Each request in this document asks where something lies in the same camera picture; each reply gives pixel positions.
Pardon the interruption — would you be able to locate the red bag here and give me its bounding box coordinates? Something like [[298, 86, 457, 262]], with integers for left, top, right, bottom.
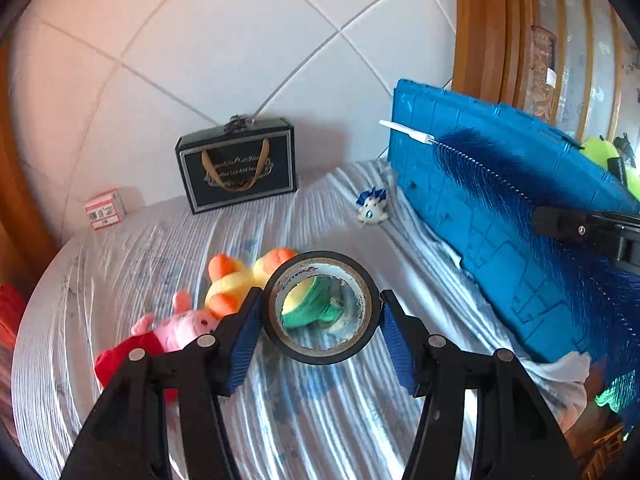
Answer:
[[0, 285, 26, 346]]

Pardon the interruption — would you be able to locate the striped white bed sheet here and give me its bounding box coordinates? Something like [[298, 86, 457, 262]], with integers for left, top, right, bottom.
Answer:
[[10, 157, 591, 480]]

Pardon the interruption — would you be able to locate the pink pig plush red dress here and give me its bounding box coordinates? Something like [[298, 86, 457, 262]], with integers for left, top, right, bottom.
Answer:
[[95, 290, 221, 401]]

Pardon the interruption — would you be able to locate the white padded wooden headboard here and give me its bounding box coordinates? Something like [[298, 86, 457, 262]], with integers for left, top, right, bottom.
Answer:
[[0, 0, 531, 271]]

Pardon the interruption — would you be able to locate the black gift box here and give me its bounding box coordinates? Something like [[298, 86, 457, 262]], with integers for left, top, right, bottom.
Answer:
[[175, 115, 298, 216]]

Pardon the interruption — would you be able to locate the green plastic object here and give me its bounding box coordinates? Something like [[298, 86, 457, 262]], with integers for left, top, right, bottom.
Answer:
[[594, 370, 636, 413]]

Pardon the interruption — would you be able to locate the white mouse plush blue bow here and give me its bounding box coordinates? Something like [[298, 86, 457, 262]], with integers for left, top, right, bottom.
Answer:
[[356, 187, 396, 226]]

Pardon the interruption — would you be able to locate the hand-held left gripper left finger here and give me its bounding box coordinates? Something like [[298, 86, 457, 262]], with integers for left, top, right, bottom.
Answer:
[[60, 286, 266, 480]]

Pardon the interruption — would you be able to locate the wooden glass door cabinet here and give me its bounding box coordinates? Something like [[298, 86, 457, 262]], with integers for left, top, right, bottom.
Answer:
[[530, 0, 640, 161]]

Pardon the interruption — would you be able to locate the black tape roll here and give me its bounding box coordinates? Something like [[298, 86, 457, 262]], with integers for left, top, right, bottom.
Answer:
[[262, 250, 383, 366]]

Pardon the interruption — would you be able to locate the blue bottle brush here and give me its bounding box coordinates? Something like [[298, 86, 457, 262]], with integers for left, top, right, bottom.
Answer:
[[378, 119, 640, 416]]

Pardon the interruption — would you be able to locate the blue plastic crate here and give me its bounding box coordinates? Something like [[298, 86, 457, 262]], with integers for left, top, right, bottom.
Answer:
[[387, 78, 640, 363]]

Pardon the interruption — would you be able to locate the small pink white box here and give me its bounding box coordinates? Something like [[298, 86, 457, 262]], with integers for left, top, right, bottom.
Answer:
[[84, 188, 125, 231]]

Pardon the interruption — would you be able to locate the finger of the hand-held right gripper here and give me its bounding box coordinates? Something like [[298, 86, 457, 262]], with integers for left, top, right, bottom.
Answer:
[[531, 205, 640, 241]]

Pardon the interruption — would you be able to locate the beige patterned box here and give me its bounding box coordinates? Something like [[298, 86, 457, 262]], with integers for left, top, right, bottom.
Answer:
[[532, 25, 558, 126]]

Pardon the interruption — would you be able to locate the yellow duck plush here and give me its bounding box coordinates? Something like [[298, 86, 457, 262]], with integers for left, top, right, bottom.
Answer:
[[204, 247, 351, 341]]

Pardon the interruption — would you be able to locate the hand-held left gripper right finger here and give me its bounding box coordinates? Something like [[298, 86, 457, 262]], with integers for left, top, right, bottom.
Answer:
[[377, 289, 588, 480]]

